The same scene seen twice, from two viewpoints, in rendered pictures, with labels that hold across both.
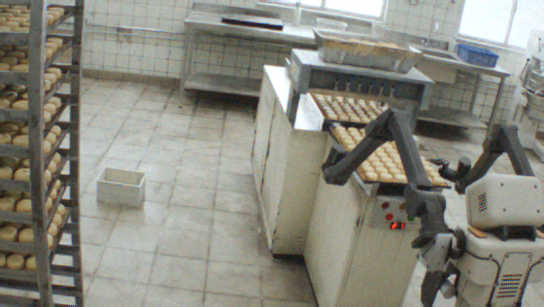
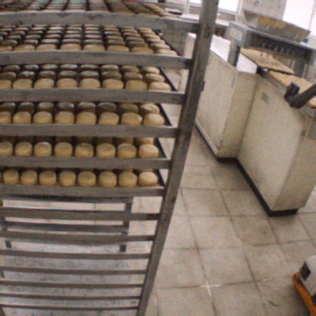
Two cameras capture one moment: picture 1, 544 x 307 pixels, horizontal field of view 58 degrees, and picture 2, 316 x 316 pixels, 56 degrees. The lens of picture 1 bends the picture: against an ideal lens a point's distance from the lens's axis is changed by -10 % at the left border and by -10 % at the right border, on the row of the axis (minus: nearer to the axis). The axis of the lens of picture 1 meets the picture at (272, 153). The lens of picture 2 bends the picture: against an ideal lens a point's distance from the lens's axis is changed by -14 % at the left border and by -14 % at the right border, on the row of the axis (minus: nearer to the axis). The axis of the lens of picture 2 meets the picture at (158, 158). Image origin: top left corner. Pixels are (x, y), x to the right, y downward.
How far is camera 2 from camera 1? 0.82 m
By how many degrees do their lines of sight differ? 11
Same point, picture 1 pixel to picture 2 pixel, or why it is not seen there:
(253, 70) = not seen: hidden behind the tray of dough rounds
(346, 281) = (290, 174)
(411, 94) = (302, 55)
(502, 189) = not seen: outside the picture
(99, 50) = not seen: hidden behind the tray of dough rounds
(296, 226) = (235, 137)
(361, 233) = (303, 141)
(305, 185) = (243, 109)
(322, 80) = (254, 41)
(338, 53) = (265, 25)
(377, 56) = (286, 30)
